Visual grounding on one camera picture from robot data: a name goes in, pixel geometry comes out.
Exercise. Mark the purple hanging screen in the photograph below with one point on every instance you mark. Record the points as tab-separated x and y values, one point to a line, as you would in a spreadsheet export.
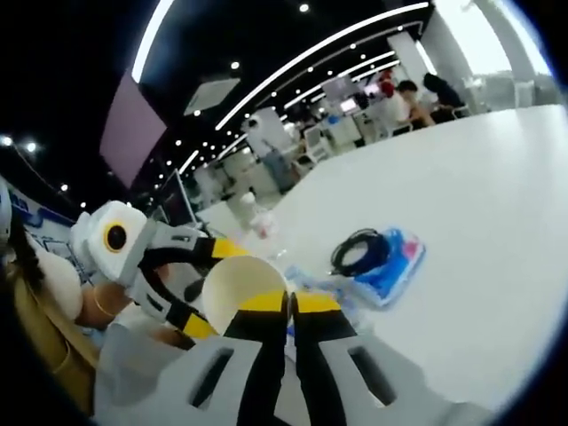
133	128

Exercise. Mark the blue plastic packet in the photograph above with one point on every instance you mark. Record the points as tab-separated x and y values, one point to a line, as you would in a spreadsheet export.
399	275

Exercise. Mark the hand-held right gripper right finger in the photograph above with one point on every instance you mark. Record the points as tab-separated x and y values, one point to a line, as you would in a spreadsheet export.
319	346

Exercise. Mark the dark monitor panel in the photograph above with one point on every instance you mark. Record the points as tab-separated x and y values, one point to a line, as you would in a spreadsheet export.
179	202

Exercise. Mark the person's own torso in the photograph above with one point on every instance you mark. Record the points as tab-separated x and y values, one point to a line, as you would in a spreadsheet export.
49	328

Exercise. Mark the white paper cup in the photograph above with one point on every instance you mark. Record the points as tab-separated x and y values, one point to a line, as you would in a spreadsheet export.
239	284

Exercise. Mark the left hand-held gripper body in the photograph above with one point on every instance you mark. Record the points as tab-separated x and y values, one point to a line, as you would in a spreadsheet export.
95	248

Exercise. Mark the blue white poster board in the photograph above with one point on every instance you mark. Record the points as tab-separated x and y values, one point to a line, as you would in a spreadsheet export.
49	235

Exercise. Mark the clear bag with blue pad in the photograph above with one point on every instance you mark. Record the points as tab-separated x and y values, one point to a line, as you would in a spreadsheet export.
310	275

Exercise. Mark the grey chair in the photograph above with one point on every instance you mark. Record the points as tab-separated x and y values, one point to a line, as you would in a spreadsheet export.
128	368

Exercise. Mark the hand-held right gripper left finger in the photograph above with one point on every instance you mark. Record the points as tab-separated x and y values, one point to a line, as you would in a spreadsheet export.
262	337

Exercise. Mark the white bottle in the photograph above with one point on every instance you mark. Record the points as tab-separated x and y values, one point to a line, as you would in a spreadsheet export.
248	213

